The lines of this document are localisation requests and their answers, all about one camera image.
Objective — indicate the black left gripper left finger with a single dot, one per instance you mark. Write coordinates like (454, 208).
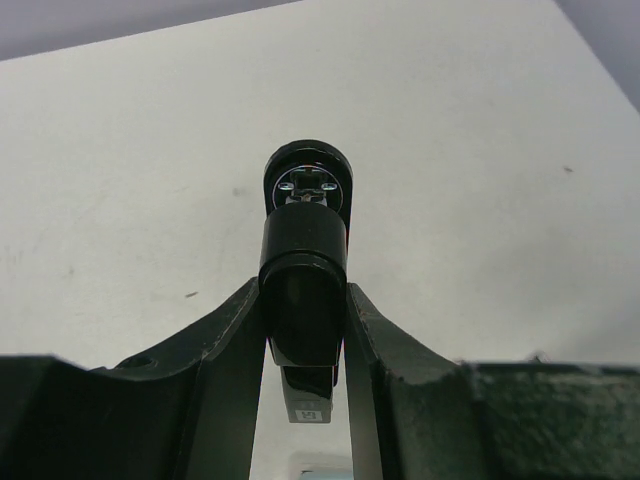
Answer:
(185, 408)

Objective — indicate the black stapler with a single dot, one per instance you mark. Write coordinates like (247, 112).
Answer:
(308, 187)

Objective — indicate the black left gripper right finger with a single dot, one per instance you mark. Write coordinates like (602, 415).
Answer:
(417, 415)

